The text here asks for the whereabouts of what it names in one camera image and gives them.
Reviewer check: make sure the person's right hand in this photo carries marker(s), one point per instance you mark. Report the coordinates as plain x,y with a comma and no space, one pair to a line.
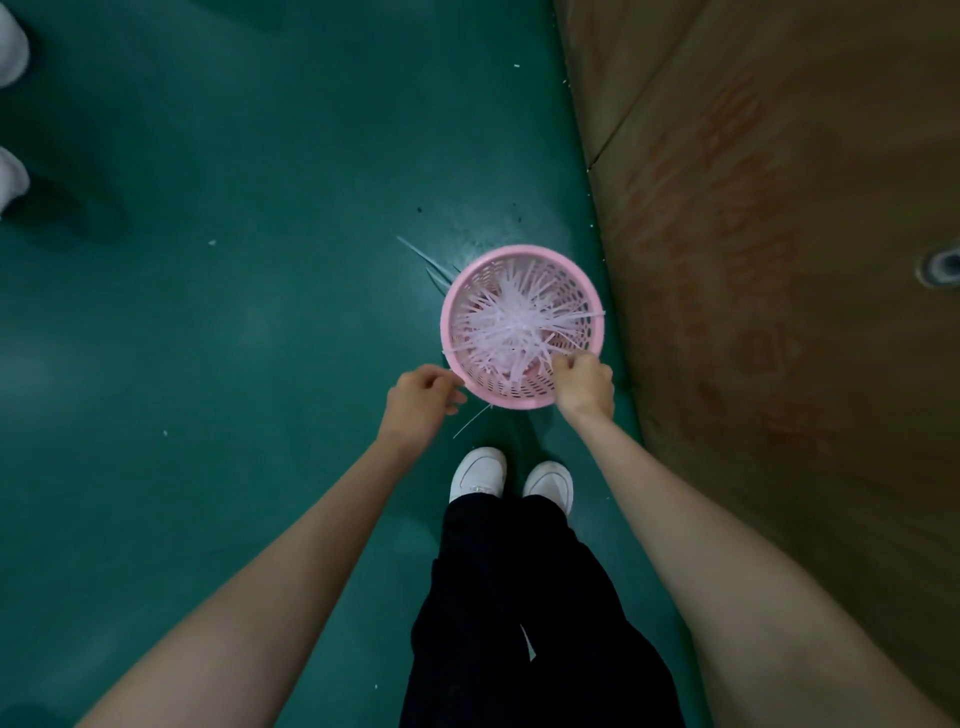
585,390

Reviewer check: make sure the person's left hand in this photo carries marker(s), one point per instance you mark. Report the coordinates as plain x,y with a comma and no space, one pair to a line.
416,409

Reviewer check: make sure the person's right forearm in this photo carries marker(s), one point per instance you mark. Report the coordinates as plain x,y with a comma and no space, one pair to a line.
712,562

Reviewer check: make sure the person's left forearm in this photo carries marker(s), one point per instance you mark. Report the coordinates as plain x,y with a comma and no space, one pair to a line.
262,600

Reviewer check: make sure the person's left white shoe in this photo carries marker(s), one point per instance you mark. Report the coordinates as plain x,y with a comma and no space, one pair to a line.
480,472

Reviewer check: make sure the person's white shoe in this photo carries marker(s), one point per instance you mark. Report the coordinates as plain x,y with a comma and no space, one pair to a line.
11,49
550,484
11,184
480,472

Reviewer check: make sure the person's right white shoe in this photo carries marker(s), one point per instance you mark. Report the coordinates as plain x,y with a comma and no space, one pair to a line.
550,484

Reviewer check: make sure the person's black trousers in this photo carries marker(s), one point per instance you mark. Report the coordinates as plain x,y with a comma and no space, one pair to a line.
487,600

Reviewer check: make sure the loose white offcut strip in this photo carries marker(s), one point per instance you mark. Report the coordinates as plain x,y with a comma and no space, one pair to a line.
424,255
472,421
437,279

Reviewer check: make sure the pink round plastic bin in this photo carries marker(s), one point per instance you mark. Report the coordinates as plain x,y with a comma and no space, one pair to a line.
510,396

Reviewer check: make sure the pile of white tie offcuts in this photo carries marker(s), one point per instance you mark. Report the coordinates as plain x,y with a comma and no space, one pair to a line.
510,322

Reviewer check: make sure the brown wooden panel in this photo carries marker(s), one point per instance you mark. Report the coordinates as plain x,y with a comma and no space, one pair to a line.
750,225

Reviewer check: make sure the round metal fitting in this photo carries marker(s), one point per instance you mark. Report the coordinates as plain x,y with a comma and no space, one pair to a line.
941,264

